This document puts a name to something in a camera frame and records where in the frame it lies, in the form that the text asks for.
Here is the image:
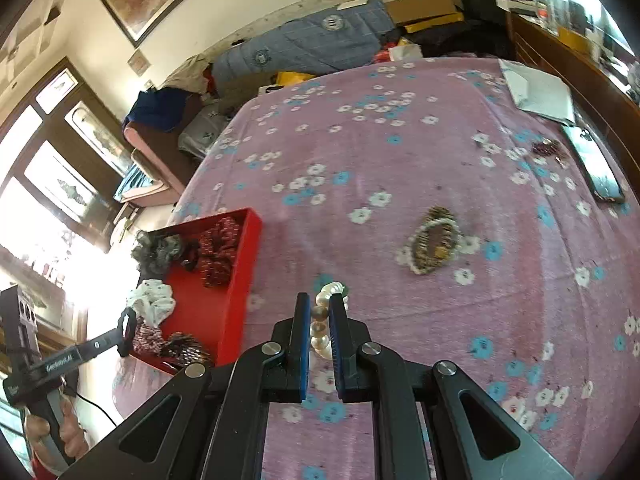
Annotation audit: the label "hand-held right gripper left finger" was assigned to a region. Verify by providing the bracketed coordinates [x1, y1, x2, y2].
[57, 292, 313, 480]

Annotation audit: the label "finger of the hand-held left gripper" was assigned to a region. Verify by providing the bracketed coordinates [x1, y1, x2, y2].
[75, 306, 139, 359]

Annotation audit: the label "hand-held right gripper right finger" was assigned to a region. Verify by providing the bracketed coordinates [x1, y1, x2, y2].
[327, 294, 576, 480]

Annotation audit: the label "white pearl bracelet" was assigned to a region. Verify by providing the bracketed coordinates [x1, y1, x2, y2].
[309, 281, 348, 361]

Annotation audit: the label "red plaid scrunchie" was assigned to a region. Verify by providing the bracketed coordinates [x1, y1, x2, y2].
[131, 322, 163, 356]

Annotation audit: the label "white dotted scrunchie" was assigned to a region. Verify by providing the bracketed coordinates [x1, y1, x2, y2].
[126, 280, 177, 322]

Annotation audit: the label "black sequined hair clip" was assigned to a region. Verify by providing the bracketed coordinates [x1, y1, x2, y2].
[160, 332, 213, 366]

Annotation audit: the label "red box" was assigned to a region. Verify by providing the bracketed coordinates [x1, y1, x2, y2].
[131, 207, 263, 376]

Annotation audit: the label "grey gauze scrunchie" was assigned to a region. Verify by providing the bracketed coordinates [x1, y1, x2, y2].
[132, 232, 186, 276]

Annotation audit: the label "red polka-dot scrunchie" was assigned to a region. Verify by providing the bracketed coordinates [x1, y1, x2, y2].
[182, 215, 241, 288]

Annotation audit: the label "oval beaded hair clip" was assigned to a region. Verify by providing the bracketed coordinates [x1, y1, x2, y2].
[407, 205, 461, 276]

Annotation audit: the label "person's left hand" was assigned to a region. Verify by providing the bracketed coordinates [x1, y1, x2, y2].
[24, 392, 92, 478]

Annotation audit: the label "pink upholstered chair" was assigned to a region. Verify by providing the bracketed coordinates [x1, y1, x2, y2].
[122, 125, 201, 206]

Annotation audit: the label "wooden glazed door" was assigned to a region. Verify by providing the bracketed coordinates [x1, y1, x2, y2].
[0, 57, 151, 241]

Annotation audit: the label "grey plastic bag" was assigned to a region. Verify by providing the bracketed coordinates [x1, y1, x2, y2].
[177, 110, 233, 161]

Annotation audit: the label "dark blue garment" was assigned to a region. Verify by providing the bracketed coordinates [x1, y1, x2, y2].
[125, 87, 193, 133]

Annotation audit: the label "beige clothes pile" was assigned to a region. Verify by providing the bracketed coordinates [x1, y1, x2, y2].
[165, 57, 213, 93]

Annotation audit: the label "blue-grey folded quilt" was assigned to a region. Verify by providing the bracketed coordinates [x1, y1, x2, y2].
[210, 0, 396, 93]

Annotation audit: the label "black smartphone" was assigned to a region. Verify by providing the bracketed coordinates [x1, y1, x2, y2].
[560, 125, 626, 204]

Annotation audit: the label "white paper sheets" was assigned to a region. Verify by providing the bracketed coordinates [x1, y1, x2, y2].
[499, 59, 577, 127]

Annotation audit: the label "brown cardboard box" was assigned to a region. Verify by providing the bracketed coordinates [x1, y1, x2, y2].
[385, 0, 466, 35]

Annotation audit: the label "wooden headboard shelf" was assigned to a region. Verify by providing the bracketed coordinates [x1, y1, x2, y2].
[482, 0, 640, 196]

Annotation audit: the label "black bag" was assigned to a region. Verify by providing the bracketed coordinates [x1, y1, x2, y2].
[460, 0, 508, 26]

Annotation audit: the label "black cable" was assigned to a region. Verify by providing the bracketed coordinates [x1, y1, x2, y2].
[65, 392, 123, 428]

